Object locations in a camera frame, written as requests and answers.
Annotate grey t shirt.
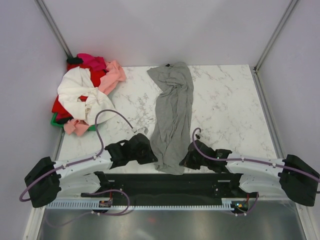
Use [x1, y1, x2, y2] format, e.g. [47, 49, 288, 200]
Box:
[147, 62, 194, 175]

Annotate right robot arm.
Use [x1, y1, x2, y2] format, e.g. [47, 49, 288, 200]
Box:
[179, 139, 320, 207]

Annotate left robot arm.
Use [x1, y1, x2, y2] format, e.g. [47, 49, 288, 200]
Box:
[24, 133, 158, 208]

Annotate green t shirt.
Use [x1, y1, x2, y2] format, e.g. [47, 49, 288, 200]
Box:
[50, 113, 96, 131]

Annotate red t shirt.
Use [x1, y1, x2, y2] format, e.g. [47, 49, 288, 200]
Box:
[51, 63, 107, 122]

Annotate magenta t shirt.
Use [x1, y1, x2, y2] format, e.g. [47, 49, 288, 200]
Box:
[76, 53, 107, 71]

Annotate black garment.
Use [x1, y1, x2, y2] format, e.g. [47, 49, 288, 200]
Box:
[66, 57, 84, 65]

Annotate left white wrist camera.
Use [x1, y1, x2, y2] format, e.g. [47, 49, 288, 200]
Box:
[131, 127, 149, 135]

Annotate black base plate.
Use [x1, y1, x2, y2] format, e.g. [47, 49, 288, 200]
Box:
[81, 172, 257, 204]

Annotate white slotted cable duct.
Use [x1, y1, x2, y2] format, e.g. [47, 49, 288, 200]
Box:
[45, 199, 234, 211]

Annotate right aluminium frame post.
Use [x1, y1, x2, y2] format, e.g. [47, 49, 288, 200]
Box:
[252, 0, 300, 73]

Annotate aluminium frame post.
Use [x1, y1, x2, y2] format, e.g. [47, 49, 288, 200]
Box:
[34, 0, 73, 58]
[252, 0, 300, 73]

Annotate left aluminium frame post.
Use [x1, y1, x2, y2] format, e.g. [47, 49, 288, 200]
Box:
[34, 0, 73, 58]

